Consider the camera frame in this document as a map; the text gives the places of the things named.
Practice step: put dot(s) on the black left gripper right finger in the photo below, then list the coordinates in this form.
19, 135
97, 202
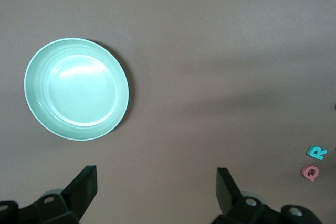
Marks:
233, 200

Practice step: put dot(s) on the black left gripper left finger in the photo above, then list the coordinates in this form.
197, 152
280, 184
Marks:
76, 195

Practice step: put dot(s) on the pink foam letter Q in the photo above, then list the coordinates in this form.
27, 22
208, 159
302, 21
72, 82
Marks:
305, 171

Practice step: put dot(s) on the green plate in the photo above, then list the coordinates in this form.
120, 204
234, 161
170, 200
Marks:
76, 90

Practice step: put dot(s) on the teal foam letter R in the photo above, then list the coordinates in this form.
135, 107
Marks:
316, 152

